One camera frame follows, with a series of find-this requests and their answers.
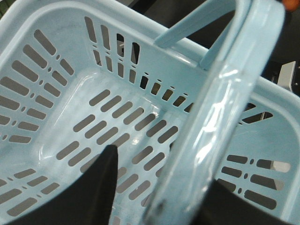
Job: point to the light blue plastic basket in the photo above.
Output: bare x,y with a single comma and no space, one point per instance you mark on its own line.
185,106

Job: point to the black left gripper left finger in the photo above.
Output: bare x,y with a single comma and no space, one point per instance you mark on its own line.
88,201

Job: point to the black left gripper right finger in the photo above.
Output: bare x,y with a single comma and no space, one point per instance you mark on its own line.
222,207

